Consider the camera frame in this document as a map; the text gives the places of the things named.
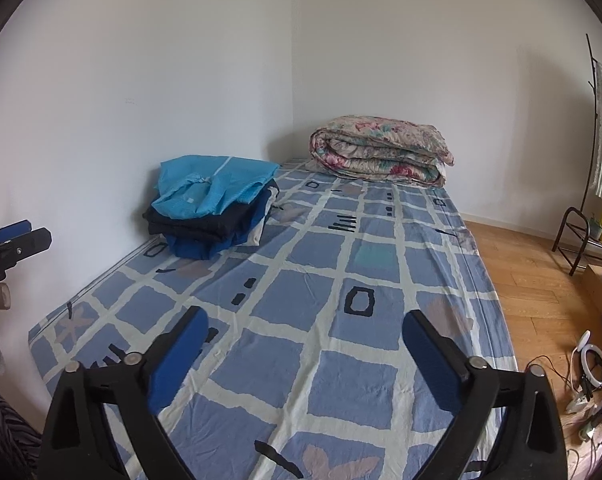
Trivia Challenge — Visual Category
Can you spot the white ring light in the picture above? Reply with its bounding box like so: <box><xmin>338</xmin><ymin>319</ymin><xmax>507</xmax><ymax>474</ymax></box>
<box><xmin>563</xmin><ymin>330</ymin><xmax>602</xmax><ymax>415</ymax></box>

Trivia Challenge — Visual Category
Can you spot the black metal rack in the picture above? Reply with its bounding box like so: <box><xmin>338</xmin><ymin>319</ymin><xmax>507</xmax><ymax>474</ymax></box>
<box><xmin>553</xmin><ymin>34</ymin><xmax>602</xmax><ymax>277</ymax></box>

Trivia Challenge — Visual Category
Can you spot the floral folded quilt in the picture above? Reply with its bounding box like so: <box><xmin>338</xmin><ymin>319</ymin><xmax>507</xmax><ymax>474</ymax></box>
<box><xmin>306</xmin><ymin>115</ymin><xmax>455</xmax><ymax>189</ymax></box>

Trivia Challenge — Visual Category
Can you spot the royal blue folded garment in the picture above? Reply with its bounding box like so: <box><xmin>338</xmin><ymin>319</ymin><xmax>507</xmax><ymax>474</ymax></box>
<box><xmin>168</xmin><ymin>191</ymin><xmax>276</xmax><ymax>261</ymax></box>

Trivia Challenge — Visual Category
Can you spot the light blue garment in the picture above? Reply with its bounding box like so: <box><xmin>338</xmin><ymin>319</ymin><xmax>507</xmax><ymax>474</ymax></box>
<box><xmin>151</xmin><ymin>156</ymin><xmax>280</xmax><ymax>220</ymax></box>

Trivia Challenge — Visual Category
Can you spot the zebra striped cloth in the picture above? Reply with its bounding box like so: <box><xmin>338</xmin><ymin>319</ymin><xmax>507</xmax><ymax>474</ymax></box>
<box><xmin>0</xmin><ymin>392</ymin><xmax>45</xmax><ymax>480</ymax></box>

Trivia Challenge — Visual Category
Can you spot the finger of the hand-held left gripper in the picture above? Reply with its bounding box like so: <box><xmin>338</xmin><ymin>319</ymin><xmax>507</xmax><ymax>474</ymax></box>
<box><xmin>0</xmin><ymin>227</ymin><xmax>52</xmax><ymax>262</ymax></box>
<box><xmin>0</xmin><ymin>220</ymin><xmax>32</xmax><ymax>247</ymax></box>

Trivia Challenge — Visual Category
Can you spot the tangle of black cables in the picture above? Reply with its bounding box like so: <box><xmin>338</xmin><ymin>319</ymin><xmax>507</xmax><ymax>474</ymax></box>
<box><xmin>526</xmin><ymin>355</ymin><xmax>602</xmax><ymax>463</ymax></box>

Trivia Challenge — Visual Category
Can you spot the blue checked bed sheet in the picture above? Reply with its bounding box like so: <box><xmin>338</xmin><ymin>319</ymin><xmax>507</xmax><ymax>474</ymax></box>
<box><xmin>28</xmin><ymin>157</ymin><xmax>519</xmax><ymax>480</ymax></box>

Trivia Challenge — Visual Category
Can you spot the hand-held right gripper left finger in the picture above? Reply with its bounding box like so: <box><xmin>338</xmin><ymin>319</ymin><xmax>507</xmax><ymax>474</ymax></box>
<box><xmin>41</xmin><ymin>305</ymin><xmax>209</xmax><ymax>480</ymax></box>

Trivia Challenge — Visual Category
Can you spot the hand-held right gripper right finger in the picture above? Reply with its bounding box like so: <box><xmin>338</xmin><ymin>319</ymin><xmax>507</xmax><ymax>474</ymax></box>
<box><xmin>402</xmin><ymin>310</ymin><xmax>569</xmax><ymax>480</ymax></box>

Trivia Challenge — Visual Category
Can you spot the cardboard box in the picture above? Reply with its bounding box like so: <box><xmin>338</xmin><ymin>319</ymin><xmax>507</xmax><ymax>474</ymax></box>
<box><xmin>583</xmin><ymin>264</ymin><xmax>602</xmax><ymax>322</ymax></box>

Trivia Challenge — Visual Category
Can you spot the dark navy folded garment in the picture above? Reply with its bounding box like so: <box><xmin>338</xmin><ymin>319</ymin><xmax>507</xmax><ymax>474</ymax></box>
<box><xmin>143</xmin><ymin>187</ymin><xmax>280</xmax><ymax>247</ymax></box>

